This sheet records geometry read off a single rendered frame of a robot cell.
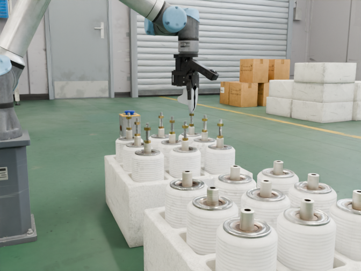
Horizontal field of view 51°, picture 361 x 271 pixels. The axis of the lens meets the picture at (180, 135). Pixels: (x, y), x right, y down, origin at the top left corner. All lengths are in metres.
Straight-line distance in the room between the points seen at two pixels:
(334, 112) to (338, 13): 4.15
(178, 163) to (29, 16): 0.64
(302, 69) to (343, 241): 3.15
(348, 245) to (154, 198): 0.54
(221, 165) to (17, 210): 0.61
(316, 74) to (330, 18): 4.21
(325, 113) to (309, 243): 3.05
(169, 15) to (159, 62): 5.22
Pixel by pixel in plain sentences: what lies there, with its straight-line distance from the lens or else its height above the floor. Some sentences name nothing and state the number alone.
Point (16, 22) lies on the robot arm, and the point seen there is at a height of 0.63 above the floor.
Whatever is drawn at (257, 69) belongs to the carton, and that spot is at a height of 0.47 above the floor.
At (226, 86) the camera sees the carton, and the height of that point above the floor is 0.24.
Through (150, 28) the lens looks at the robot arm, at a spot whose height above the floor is 0.63.
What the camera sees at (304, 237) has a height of 0.23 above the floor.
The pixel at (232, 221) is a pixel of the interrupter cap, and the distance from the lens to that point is 0.64.
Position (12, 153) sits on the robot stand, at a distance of 1.14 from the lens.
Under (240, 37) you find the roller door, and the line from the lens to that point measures 7.15.
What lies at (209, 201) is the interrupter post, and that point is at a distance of 0.71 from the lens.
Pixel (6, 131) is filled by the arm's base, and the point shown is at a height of 0.32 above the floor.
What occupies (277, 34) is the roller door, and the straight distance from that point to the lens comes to 7.64.
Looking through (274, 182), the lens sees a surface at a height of 0.24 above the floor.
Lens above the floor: 0.50
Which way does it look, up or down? 10 degrees down
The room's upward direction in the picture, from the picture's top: straight up
